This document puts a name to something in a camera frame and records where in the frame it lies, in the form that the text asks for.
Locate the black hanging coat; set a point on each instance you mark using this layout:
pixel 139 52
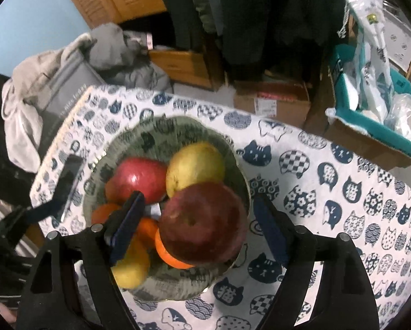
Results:
pixel 181 7

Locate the white printed plastic bag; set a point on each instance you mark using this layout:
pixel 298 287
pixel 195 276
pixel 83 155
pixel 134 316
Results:
pixel 367 41

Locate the dark red apple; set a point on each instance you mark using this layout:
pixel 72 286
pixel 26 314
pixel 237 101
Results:
pixel 202 223

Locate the white patterned drawer box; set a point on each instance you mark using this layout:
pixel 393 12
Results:
pixel 399 37

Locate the cat-patterned ceramic bowl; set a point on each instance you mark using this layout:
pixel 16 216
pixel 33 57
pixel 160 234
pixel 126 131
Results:
pixel 164 134

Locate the flat brown cardboard box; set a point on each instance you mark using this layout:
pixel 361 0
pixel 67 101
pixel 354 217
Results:
pixel 274 99

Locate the yellow-green pear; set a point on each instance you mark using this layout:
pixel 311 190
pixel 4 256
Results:
pixel 195 165

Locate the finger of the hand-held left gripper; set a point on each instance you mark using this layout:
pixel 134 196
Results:
pixel 42 209

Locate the wooden drawer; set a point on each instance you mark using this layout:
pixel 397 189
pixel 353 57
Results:
pixel 181 67

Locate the grey tote bag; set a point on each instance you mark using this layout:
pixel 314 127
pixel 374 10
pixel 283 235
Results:
pixel 64 89

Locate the teal cardboard box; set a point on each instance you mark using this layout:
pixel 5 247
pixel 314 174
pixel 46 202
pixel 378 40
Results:
pixel 370 129

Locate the black hooded coat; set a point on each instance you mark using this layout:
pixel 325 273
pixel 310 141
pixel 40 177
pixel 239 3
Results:
pixel 281 17

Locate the grey hanging jacket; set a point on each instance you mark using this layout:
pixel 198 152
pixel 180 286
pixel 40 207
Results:
pixel 209 0

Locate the small orange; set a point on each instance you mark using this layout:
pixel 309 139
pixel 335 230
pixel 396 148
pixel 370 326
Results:
pixel 104 213
pixel 147 231

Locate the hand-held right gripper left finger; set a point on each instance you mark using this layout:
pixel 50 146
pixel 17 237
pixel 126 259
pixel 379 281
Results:
pixel 126 228

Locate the grey padded jacket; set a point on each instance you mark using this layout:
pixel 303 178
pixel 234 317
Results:
pixel 130 62

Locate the clear plastic bag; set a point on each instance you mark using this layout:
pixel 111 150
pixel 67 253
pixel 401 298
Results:
pixel 406 117

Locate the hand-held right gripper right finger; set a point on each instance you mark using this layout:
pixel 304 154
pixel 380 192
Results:
pixel 270 232

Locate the bright red apple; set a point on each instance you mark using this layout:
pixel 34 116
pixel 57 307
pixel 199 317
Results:
pixel 136 178

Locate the grey bag with clothes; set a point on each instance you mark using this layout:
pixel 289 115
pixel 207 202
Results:
pixel 23 103

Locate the black smartphone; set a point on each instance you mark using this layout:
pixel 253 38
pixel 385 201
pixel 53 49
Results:
pixel 70 178

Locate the large orange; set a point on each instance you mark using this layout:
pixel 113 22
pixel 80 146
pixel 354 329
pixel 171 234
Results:
pixel 167 255

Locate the cat print tablecloth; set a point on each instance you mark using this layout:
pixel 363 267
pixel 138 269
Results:
pixel 329 196

